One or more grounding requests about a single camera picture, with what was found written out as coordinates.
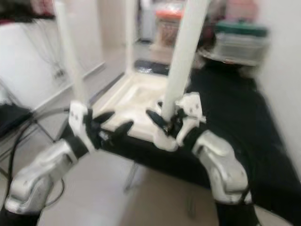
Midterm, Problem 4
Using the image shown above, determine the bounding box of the clear plastic container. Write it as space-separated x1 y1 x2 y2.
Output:
207 33 269 64

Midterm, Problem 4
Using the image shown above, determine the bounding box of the black tablecloth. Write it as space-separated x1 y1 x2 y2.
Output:
56 59 301 226

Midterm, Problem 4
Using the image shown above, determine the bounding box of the storage box with orange lid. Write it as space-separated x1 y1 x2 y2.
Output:
153 7 184 48

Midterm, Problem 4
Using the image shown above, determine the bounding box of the white plastic children table top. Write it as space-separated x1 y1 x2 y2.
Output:
92 71 193 152

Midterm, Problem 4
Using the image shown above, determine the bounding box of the black folding chair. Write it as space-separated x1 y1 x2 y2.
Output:
0 80 33 161

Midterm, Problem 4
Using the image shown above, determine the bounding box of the grey wall cable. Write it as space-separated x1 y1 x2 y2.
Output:
24 21 71 81

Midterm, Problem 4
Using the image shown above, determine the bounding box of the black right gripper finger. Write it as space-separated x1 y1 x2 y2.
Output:
146 109 172 133

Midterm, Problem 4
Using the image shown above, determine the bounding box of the metal table leg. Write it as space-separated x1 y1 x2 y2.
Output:
187 193 196 222

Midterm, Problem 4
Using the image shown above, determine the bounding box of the white plastic table leg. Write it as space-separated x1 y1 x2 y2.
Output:
125 0 137 76
54 0 85 102
161 0 211 121

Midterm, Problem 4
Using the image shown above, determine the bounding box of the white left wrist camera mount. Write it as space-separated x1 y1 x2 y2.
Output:
68 100 92 153

